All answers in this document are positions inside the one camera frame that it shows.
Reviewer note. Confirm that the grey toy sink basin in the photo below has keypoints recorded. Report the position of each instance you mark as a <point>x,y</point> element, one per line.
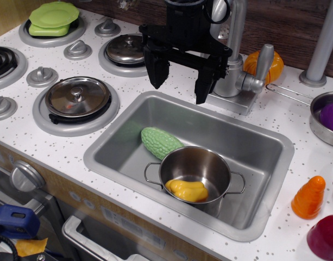
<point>258,158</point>

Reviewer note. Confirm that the orange toy pumpkin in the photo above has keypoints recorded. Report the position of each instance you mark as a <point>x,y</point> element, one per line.
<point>274,72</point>

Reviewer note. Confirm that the silver oven dial knob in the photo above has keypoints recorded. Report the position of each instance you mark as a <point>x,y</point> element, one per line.
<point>25,178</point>

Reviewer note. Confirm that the blue clamp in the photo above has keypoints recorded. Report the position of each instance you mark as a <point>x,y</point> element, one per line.
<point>18,222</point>

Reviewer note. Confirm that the rear steel pot lid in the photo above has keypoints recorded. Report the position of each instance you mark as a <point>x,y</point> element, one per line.
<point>126,49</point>

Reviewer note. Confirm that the yellow toy bell pepper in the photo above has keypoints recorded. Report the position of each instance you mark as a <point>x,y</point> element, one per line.
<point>187,191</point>

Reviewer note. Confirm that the black coil burner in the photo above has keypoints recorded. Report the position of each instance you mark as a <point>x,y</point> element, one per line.
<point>8,61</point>

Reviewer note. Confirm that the steel pot lid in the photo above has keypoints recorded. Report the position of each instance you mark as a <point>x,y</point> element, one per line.
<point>77,97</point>
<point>126,49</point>

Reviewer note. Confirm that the silver faucet left handle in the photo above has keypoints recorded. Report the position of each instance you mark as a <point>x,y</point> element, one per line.
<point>220,11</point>

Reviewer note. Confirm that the silver faucet right handle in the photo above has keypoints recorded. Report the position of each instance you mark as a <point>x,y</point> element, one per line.
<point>255,84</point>

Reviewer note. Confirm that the small steel pot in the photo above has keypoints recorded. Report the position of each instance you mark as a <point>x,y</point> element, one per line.
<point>197,164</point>

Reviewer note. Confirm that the green toy plate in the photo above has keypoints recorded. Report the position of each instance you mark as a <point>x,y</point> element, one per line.
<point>53,15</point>

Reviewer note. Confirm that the silver oven door handle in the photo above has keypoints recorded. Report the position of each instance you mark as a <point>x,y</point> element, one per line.
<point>96,241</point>

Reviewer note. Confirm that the green toy bitter gourd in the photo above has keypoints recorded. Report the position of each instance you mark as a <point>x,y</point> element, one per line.
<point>159,142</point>

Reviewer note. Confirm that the silver stove knob front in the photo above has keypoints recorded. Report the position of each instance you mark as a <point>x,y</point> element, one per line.
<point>42,77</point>

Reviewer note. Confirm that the steel saucepan with handle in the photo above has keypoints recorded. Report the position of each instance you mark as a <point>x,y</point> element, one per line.
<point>316,104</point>

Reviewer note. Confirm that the dark red toy vegetable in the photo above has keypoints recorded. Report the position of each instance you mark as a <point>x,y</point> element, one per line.
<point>320,238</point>

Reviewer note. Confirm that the green square toy dish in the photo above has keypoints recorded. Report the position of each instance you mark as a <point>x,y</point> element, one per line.
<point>51,32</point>

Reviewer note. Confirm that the silver stove knob rear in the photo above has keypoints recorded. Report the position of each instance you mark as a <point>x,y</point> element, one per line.
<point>107,29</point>

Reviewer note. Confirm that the purple toy eggplant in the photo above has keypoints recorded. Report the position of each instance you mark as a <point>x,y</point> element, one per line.
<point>326,116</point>

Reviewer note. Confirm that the silver stove knob left edge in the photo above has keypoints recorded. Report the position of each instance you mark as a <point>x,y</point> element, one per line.
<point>8,107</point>

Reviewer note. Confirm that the front steel pot lid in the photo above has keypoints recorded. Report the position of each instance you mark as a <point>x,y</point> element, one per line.
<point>77,97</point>

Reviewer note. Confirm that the silver stove knob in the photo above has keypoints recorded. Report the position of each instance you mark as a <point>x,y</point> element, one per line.
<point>77,51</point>
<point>107,29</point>
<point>42,77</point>

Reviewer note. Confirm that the yellow cloth piece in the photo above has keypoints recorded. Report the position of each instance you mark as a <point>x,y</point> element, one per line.
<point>28,247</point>

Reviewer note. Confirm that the silver stove knob middle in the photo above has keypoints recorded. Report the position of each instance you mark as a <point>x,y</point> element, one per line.
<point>77,51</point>

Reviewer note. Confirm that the grey vertical pole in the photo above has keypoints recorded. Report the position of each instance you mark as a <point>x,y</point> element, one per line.
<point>315,76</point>

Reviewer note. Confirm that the orange toy carrot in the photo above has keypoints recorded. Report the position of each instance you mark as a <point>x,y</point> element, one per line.
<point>308,200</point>

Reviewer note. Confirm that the silver toy faucet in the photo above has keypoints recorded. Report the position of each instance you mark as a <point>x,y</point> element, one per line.
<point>225,95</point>

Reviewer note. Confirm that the silver faucet handle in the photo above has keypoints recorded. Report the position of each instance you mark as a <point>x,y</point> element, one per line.
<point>220,11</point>
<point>255,84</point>

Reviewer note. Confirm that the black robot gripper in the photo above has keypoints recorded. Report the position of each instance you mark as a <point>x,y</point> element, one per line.
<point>185,39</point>

